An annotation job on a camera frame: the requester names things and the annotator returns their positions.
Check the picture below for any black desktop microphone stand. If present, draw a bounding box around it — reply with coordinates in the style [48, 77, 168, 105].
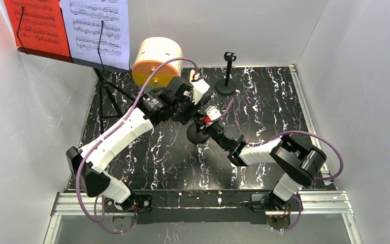
[186, 119, 210, 145]

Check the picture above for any black tripod music stand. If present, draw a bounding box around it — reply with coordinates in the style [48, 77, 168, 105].
[16, 47, 139, 148]

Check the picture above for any white sheet music page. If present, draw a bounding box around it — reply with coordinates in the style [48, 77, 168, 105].
[59, 0, 130, 71]

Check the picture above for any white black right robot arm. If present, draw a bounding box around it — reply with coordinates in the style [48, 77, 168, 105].
[201, 122, 327, 211]

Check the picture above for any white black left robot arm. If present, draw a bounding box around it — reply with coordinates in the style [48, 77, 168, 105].
[66, 76, 211, 205]

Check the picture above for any round three-colour drawer cabinet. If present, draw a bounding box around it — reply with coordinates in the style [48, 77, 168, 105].
[132, 37, 183, 90]

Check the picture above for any red sheet music page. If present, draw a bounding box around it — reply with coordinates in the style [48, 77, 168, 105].
[4, 0, 73, 63]

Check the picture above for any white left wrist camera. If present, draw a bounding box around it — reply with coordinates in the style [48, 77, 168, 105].
[191, 79, 210, 104]

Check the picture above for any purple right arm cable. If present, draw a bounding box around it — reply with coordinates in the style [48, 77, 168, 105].
[212, 98, 344, 232]

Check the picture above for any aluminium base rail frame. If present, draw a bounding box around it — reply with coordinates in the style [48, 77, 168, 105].
[45, 67, 362, 243]

